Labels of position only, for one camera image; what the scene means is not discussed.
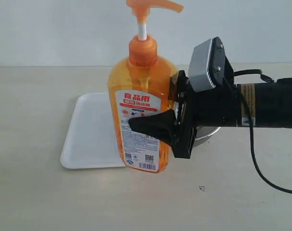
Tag large stainless steel basin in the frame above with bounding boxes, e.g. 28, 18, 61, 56
193, 127, 220, 147

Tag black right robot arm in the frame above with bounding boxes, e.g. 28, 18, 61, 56
128, 70, 292, 159

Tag orange dish soap pump bottle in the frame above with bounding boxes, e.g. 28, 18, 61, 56
107, 0, 183, 173

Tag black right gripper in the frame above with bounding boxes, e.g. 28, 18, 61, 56
128, 70, 241, 159

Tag white rectangular plastic tray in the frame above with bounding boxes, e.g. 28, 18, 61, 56
60, 92, 125, 169

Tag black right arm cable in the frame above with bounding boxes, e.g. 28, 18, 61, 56
229, 65, 292, 194

